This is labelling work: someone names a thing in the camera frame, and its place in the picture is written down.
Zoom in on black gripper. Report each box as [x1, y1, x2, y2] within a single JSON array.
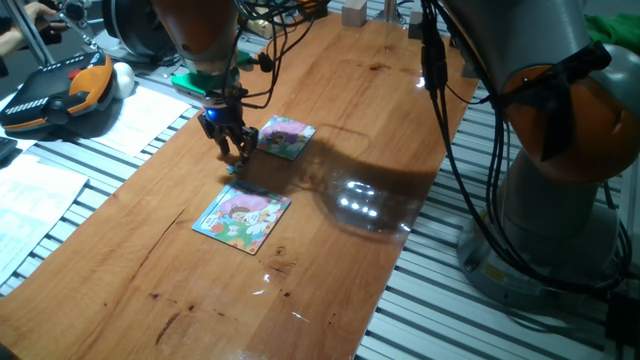
[[198, 92, 260, 162]]

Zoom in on person's forearm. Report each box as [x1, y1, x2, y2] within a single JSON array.
[[0, 19, 31, 59]]

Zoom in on butterfly jigsaw puzzle unframed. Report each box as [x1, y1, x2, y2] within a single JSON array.
[[256, 114, 317, 162]]

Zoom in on framed butterfly puzzle board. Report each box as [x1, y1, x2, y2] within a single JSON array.
[[191, 178, 292, 256]]

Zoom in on person's bare hand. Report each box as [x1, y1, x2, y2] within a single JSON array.
[[22, 1, 60, 32]]

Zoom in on white paper sheet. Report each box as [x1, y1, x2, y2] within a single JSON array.
[[92, 84, 192, 157]]

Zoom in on gold foil bag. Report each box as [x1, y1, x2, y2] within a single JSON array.
[[252, 19, 287, 40]]

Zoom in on white round object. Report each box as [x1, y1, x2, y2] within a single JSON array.
[[110, 61, 136, 100]]

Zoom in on black round spool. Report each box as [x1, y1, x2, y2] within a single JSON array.
[[102, 0, 176, 59]]

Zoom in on glossy wooden board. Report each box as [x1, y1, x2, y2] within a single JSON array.
[[0, 12, 479, 360]]

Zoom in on beige wooden block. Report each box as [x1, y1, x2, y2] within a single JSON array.
[[341, 0, 369, 29]]

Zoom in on black orange teach pendant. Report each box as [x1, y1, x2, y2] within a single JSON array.
[[0, 51, 116, 134]]

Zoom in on large white paper sheets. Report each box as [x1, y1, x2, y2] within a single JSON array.
[[0, 153, 90, 286]]

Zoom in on black computer keyboard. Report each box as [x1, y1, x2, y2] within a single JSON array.
[[0, 135, 19, 162]]

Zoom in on green cloth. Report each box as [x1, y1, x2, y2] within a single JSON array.
[[584, 12, 640, 56]]

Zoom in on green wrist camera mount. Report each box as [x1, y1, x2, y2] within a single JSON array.
[[169, 49, 254, 99]]

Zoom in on silver post with base plate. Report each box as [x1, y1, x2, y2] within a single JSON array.
[[374, 0, 407, 25]]

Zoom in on grey metal frame pole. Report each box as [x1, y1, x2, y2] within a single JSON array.
[[2, 0, 55, 67]]

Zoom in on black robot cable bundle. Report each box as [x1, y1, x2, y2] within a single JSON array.
[[219, 0, 631, 296]]

